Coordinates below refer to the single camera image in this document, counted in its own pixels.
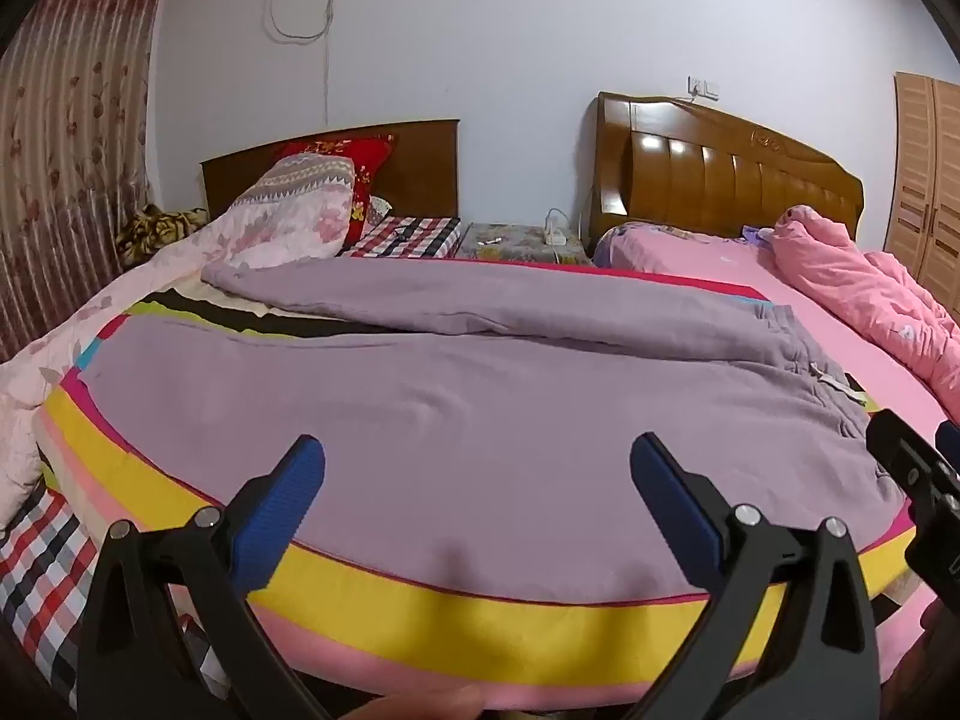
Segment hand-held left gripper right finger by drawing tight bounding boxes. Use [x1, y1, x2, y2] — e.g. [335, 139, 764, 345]
[630, 431, 883, 720]

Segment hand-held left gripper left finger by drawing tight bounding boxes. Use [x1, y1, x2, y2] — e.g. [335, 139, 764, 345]
[77, 433, 327, 720]

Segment purple pants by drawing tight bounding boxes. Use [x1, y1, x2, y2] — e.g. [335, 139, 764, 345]
[79, 259, 912, 602]

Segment person's left hand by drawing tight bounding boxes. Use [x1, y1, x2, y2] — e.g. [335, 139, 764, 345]
[330, 682, 488, 720]

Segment pink comforter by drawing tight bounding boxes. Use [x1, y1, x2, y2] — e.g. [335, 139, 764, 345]
[772, 204, 960, 422]

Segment striped blanket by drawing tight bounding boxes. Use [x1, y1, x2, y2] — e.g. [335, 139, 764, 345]
[34, 259, 947, 710]

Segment pink bed sheet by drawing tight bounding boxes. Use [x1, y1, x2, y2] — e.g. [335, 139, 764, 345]
[592, 221, 955, 430]

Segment plaid bed sheet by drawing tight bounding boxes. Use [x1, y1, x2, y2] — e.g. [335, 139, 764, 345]
[0, 216, 463, 712]

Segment pink floral quilt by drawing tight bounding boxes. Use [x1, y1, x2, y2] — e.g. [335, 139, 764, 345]
[0, 152, 358, 533]

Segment light wooden wardrobe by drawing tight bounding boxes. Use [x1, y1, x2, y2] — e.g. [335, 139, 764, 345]
[883, 71, 960, 298]

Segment tiger print blanket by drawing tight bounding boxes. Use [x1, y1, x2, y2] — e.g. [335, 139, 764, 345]
[115, 204, 209, 266]

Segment nightstand with floral cover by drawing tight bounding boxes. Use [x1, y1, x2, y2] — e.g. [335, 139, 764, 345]
[457, 221, 593, 266]

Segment glossy brown wooden headboard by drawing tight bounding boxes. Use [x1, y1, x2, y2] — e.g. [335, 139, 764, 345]
[577, 92, 866, 257]

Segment red pillow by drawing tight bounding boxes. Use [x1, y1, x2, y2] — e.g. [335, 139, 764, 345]
[274, 133, 395, 245]

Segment dark wooden headboard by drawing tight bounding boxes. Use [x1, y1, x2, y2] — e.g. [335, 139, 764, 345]
[200, 118, 461, 223]

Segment floral pink curtain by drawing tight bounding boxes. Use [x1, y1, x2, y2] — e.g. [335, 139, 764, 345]
[0, 0, 178, 362]

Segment air conditioner cable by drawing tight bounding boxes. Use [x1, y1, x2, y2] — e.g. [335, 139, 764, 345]
[262, 0, 340, 130]

